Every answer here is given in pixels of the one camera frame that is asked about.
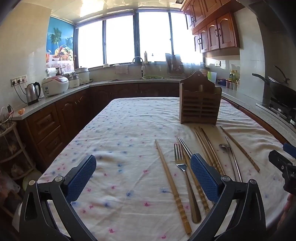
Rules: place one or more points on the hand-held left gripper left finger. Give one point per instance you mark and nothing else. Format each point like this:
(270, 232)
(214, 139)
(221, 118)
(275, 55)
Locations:
(81, 176)

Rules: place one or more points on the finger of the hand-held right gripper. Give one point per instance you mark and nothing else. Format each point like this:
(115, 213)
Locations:
(289, 148)
(278, 161)

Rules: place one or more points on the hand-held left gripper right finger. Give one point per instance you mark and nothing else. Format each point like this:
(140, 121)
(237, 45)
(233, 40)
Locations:
(204, 176)

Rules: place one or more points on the bamboo knotted chopstick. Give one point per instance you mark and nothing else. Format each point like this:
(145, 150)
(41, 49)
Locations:
(240, 149)
(201, 197)
(171, 180)

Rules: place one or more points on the long curved steel utensil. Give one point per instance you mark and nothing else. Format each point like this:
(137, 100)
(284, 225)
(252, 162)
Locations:
(234, 160)

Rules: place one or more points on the wooden slatted utensil holder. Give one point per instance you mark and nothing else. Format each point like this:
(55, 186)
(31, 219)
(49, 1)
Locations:
(198, 104)

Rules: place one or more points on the steel fork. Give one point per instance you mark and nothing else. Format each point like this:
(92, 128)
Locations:
(182, 167)

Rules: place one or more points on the brown wooden chopstick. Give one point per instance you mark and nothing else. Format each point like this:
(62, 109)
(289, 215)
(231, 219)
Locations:
(209, 141)
(211, 149)
(207, 148)
(203, 148)

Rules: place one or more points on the steel chopstick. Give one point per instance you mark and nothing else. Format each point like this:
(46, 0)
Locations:
(186, 146)
(183, 148)

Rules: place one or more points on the small steel spoon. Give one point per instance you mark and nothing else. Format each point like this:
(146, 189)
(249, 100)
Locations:
(223, 146)

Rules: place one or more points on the white floral tablecloth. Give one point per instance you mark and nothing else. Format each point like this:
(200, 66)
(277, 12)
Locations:
(115, 139)

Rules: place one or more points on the black wok with lid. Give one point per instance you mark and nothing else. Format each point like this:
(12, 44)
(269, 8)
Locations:
(279, 89)

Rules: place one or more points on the dark wooden lower cabinets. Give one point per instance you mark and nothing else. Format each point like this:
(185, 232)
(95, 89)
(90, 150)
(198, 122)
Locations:
(69, 111)

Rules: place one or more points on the white corner shelf rack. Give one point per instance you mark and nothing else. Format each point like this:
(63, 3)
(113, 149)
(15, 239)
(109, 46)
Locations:
(13, 148)

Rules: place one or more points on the grey kitchen countertop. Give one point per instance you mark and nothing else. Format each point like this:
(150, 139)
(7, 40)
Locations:
(57, 96)

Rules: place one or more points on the row of seasoning jars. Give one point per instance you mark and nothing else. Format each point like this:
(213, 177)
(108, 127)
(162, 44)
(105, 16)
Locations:
(232, 85)

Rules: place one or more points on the orange fruit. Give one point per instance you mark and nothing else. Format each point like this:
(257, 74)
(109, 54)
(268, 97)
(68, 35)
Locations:
(21, 112)

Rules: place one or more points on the cooking oil bottles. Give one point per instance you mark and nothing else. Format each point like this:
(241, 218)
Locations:
(234, 76)

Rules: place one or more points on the white pink rice cooker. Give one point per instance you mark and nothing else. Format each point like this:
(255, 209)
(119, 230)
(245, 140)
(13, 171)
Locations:
(55, 85)

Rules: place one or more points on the purple container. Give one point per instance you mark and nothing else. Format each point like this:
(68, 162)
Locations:
(222, 82)

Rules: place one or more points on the small white juicer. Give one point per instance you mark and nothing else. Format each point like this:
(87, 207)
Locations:
(73, 81)

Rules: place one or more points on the steel electric kettle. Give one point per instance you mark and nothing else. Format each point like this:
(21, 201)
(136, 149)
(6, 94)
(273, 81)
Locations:
(32, 92)

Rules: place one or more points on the clear measuring cup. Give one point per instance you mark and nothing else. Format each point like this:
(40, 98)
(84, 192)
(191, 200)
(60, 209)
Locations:
(212, 77)

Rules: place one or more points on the white slow cooker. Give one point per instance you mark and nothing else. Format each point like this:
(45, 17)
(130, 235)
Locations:
(82, 75)

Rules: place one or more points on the paper towel roll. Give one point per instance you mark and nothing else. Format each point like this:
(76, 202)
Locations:
(51, 71)

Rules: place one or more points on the green basin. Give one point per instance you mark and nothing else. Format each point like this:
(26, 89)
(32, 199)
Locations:
(152, 77)

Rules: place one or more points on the pink checked towel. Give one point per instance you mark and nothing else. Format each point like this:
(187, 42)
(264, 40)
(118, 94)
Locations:
(121, 69)

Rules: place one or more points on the dish rack with cutting boards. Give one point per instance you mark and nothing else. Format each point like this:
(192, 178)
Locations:
(174, 64)

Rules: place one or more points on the chrome sink faucet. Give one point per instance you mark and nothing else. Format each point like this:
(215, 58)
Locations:
(141, 67)

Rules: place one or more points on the small clear bottle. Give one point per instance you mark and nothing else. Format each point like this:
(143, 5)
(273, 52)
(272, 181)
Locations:
(152, 59)

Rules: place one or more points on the steel range hood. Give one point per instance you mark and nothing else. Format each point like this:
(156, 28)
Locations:
(272, 18)

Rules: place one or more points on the yellow dish soap bottle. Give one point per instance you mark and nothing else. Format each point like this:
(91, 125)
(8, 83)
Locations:
(145, 58)

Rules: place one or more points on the wooden upper kitchen cabinets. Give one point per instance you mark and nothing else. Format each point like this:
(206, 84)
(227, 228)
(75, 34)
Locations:
(222, 32)

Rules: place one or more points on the large kitchen window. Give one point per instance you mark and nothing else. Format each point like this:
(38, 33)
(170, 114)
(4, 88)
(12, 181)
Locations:
(120, 41)

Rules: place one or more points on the white wall outlet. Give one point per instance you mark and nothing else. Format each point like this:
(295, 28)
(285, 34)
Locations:
(217, 63)

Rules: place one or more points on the wall power outlet strip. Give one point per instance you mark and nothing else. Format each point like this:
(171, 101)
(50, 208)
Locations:
(19, 80)

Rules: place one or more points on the tropical fruit wall poster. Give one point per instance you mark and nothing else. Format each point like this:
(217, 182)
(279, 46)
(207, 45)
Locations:
(60, 39)

